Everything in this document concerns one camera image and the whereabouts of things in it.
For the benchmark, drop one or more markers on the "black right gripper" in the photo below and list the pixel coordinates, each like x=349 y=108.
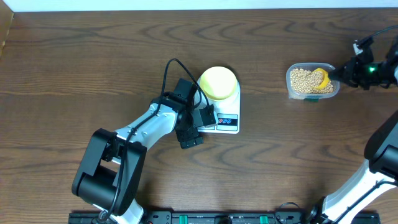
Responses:
x=352 y=76

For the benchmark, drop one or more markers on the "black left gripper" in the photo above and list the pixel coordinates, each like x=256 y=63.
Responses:
x=189 y=139

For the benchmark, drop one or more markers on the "yellow measuring cup scoop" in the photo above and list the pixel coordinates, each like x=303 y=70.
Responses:
x=324 y=80

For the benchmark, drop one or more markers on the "yellow bowl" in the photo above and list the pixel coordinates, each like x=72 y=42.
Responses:
x=218 y=83

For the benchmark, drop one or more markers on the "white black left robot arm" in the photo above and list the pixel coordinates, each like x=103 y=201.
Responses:
x=111 y=168

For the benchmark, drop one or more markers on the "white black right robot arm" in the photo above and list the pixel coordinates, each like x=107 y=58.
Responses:
x=378 y=172

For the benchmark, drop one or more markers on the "white digital kitchen scale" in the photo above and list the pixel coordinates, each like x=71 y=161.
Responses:
x=228 y=114

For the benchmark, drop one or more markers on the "clear plastic container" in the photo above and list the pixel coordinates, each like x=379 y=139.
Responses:
x=311 y=66

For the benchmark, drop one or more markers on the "soybeans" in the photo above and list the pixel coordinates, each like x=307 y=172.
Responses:
x=304 y=81

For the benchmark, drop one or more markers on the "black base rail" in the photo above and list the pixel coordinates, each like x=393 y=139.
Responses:
x=165 y=217

